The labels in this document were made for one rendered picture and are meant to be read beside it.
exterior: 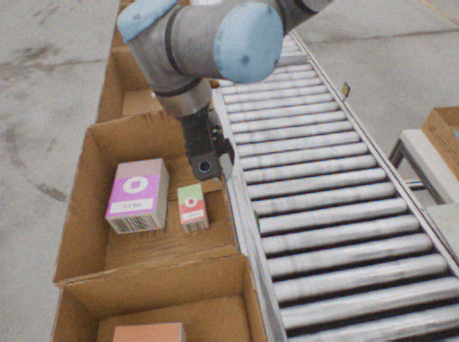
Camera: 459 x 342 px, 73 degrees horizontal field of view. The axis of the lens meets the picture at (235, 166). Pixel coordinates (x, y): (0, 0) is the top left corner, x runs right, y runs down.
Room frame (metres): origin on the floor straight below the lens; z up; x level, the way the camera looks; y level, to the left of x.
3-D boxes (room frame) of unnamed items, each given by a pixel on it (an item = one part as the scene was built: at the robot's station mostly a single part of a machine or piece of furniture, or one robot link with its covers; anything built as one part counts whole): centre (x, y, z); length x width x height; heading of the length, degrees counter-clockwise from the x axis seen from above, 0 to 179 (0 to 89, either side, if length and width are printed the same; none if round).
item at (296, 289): (0.34, -0.32, 0.72); 0.52 x 0.05 x 0.05; 100
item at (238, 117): (1.05, -0.19, 0.72); 0.52 x 0.05 x 0.05; 100
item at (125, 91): (0.80, 0.23, 0.96); 0.39 x 0.29 x 0.17; 10
